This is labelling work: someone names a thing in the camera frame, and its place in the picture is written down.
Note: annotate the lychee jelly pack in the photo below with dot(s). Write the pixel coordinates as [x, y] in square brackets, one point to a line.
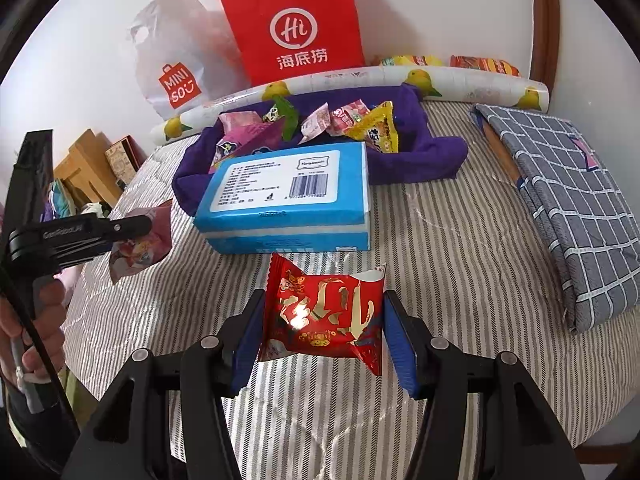
[346, 116]

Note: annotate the brown wooden door frame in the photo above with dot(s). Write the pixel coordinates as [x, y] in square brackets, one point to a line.
[546, 41]

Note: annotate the lemon print paper roll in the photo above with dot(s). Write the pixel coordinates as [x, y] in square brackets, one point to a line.
[439, 83]

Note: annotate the orange chips bag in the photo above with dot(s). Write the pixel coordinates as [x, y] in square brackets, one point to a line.
[485, 64]

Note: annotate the pink yellow snack bag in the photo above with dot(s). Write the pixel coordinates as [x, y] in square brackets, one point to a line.
[247, 140]

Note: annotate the white Miniso plastic bag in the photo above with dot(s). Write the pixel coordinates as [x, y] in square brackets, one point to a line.
[184, 56]

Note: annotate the wooden rack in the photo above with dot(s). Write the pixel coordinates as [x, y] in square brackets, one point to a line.
[86, 173]

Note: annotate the grey checked folded cloth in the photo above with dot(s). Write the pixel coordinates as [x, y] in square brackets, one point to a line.
[578, 209]

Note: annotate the striped quilted table cover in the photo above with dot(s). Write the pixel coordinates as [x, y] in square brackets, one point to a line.
[462, 254]

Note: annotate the pink bear lollipop pack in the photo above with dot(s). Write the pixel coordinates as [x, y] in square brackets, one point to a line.
[273, 114]

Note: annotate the pale pink peach pack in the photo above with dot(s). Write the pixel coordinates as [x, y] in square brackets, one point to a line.
[234, 120]

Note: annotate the yellow triangular snack bag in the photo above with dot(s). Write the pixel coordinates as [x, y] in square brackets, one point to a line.
[377, 129]

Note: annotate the pink cartoon candy pack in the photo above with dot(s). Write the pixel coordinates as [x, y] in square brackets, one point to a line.
[133, 256]

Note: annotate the red gold snack pack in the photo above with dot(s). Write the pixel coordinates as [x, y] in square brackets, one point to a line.
[333, 315]

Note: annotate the green snack bag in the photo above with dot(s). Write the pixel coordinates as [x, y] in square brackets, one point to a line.
[290, 116]

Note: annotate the purple towel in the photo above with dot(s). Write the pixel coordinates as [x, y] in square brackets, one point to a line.
[421, 157]

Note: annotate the person left hand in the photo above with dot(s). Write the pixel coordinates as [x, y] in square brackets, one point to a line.
[48, 324]

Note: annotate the yellow chips bag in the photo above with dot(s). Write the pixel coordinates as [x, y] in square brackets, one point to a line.
[410, 60]

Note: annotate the light pink label pack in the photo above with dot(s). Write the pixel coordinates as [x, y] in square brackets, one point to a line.
[316, 123]

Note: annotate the red Haidilao paper bag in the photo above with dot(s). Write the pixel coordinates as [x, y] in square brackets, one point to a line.
[281, 39]

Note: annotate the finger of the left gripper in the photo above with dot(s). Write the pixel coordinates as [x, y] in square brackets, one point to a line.
[121, 230]

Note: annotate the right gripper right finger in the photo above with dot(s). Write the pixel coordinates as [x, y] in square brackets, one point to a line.
[407, 338]

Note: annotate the blue tissue box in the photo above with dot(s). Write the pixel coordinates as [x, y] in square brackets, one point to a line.
[309, 199]

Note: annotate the brown patterned book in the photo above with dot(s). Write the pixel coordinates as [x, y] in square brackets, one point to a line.
[125, 159]

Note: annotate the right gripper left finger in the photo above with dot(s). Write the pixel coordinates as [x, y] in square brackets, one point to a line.
[241, 337]

